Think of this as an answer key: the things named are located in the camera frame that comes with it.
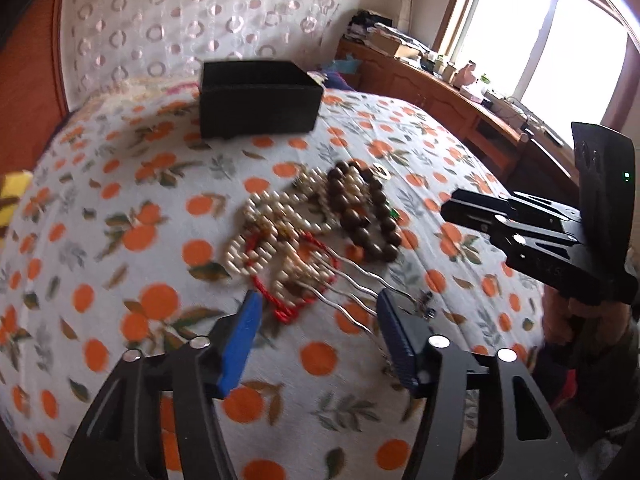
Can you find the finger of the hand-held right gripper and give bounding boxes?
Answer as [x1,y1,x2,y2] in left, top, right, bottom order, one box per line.
[440,187,586,236]
[492,220,588,291]

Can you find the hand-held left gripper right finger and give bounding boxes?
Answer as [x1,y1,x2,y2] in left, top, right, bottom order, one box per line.
[376,289,581,480]

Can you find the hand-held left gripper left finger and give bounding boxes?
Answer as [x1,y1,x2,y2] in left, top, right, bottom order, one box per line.
[57,290,263,480]

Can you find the red string bracelet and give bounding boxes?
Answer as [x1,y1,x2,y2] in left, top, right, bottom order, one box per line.
[249,230,332,325]

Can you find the silver wavy hair comb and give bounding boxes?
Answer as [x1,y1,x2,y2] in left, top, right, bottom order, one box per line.
[295,244,437,322]

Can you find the brown wooden bead bracelet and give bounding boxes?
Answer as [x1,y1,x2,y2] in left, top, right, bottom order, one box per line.
[325,160,405,264]

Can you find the white pearl necklace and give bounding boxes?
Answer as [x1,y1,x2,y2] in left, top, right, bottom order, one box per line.
[244,166,361,241]

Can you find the black rectangular box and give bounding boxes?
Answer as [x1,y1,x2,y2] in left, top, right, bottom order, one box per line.
[199,60,326,140]

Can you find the person's right forearm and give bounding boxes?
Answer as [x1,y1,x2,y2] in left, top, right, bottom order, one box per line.
[565,300,640,441]

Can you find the wooden cabinet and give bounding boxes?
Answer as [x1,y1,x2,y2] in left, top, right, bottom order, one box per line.
[335,40,586,196]

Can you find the pink ornament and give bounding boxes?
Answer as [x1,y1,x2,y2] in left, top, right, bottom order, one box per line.
[457,60,484,87]

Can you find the cardboard box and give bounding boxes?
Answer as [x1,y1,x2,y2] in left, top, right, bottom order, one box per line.
[392,41,426,60]

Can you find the window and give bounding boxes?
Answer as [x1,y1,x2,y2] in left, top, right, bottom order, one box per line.
[435,0,632,132]

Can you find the teal cloth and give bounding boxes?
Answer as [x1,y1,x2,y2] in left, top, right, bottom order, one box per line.
[327,57,362,77]

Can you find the purple blanket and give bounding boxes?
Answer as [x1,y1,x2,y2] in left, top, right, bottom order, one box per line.
[307,71,347,91]

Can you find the orange print bedsheet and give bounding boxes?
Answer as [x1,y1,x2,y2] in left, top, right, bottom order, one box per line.
[0,80,551,480]

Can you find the pile of papers and books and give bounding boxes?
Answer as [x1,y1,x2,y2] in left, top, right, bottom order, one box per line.
[345,9,432,59]

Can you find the floral quilt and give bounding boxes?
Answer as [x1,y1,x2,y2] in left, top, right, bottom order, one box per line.
[114,77,202,102]

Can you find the yellow striped cushion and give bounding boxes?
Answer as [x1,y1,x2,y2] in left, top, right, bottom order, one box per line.
[0,172,34,229]

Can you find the circle pattern curtain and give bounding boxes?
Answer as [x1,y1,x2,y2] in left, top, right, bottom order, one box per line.
[55,0,362,106]

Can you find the wooden headboard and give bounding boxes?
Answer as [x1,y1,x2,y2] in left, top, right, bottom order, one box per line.
[0,0,71,181]

